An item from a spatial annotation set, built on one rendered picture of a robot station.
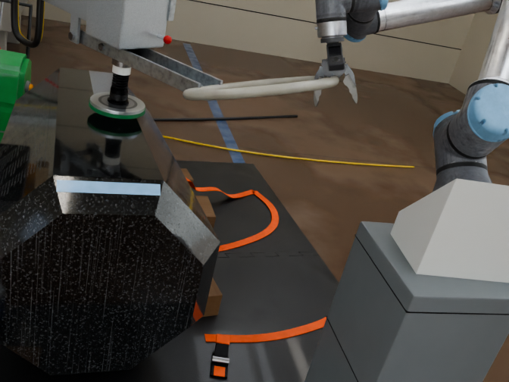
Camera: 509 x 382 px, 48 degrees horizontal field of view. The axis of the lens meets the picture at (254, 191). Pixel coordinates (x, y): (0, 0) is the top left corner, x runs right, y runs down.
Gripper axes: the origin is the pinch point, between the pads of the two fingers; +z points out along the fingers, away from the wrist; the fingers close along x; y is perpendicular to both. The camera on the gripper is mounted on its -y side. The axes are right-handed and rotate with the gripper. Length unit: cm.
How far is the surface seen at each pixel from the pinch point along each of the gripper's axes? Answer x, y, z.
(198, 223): 50, 5, 39
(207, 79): 44.4, 18.0, -10.3
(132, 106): 80, 35, -2
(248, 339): 45, 45, 105
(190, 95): 41.6, -15.9, -7.3
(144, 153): 68, 11, 13
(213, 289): 61, 55, 85
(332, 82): 0.5, -9.4, -7.1
